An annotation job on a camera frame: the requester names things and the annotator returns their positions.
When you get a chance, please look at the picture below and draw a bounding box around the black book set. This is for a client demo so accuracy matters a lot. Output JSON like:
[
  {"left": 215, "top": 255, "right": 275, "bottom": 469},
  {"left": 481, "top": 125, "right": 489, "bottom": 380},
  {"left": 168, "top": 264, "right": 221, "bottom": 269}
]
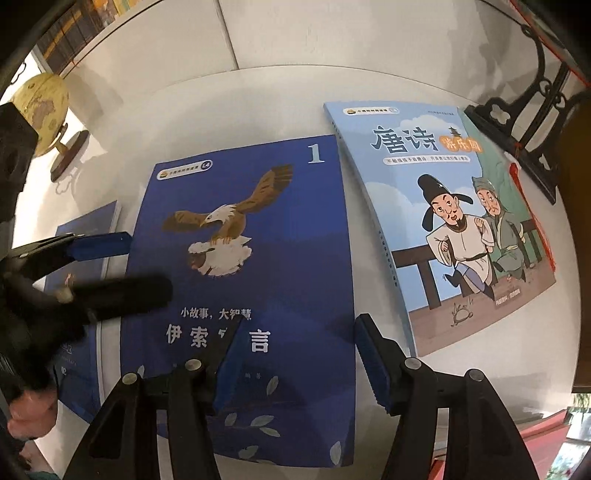
[{"left": 36, "top": 0, "right": 109, "bottom": 74}]

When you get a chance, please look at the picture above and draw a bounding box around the dark carved wooden stand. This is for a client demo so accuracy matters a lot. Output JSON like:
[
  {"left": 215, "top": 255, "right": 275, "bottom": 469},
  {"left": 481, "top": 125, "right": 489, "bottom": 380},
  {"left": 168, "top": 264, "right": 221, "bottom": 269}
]
[{"left": 465, "top": 24, "right": 590, "bottom": 204}]

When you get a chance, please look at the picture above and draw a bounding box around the brown wooden cabinet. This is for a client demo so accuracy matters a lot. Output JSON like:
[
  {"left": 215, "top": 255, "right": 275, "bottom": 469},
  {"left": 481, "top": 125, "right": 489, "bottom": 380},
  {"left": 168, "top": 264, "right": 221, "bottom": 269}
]
[{"left": 552, "top": 100, "right": 590, "bottom": 393}]

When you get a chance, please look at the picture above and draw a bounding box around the light blue Tang poetry book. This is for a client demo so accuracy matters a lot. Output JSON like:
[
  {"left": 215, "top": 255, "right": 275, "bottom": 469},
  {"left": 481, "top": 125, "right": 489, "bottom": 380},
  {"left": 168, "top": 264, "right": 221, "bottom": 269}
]
[{"left": 325, "top": 100, "right": 555, "bottom": 356}]

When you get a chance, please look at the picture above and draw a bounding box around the blue Aesop fables book 1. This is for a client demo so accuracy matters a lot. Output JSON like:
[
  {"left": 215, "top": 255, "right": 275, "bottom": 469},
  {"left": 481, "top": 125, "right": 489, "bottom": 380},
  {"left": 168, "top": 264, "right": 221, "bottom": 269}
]
[{"left": 120, "top": 135, "right": 356, "bottom": 468}]

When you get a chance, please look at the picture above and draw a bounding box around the person's left hand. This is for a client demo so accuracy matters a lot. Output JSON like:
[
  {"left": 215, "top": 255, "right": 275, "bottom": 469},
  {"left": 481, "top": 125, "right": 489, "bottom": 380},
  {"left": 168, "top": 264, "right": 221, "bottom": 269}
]
[{"left": 7, "top": 388, "right": 58, "bottom": 440}]

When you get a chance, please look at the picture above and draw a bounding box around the yellow desk globe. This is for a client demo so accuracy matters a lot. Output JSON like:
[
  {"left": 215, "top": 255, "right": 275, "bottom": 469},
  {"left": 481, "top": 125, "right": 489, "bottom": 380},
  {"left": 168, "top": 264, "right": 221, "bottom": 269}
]
[{"left": 10, "top": 72, "right": 90, "bottom": 183}]

